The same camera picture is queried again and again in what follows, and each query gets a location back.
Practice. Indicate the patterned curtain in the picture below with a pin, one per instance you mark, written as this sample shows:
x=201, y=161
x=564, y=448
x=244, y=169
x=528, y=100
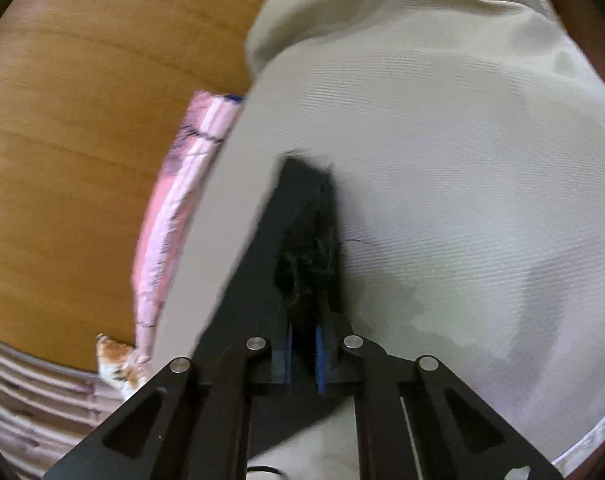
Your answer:
x=37, y=405

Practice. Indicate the pink striped pillow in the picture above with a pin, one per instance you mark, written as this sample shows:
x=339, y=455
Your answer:
x=155, y=270
x=197, y=140

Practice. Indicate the black pants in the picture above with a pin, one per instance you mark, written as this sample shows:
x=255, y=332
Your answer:
x=297, y=240

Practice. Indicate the grey bed mat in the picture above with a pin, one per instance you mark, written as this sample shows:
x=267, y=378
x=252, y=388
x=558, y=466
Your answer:
x=457, y=210

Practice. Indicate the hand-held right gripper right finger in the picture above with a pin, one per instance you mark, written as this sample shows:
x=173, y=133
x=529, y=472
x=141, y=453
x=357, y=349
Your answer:
x=382, y=400

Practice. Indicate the beige blanket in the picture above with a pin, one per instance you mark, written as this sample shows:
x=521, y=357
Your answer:
x=372, y=5

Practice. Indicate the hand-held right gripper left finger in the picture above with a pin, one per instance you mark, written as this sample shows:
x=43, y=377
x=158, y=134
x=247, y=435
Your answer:
x=217, y=400

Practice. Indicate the white floral pillow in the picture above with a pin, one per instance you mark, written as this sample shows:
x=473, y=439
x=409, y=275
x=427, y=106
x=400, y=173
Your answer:
x=117, y=360

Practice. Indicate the wooden headboard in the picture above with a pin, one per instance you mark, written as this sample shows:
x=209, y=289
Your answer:
x=82, y=135

